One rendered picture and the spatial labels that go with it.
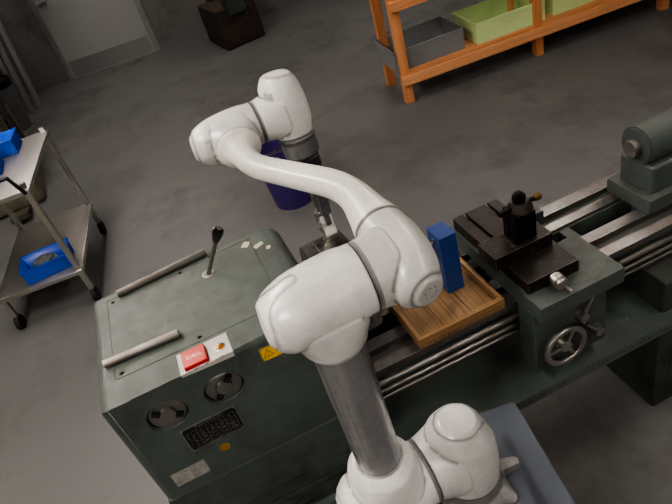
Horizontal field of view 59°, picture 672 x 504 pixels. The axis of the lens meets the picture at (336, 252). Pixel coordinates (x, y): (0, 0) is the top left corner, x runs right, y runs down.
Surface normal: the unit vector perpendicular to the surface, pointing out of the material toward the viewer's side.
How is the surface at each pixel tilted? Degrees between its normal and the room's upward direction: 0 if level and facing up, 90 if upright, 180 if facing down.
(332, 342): 96
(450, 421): 6
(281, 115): 83
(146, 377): 0
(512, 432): 0
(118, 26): 90
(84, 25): 90
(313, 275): 20
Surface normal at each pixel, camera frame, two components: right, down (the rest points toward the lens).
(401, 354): -0.07, -0.48
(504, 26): 0.28, 0.53
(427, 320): -0.25, -0.77
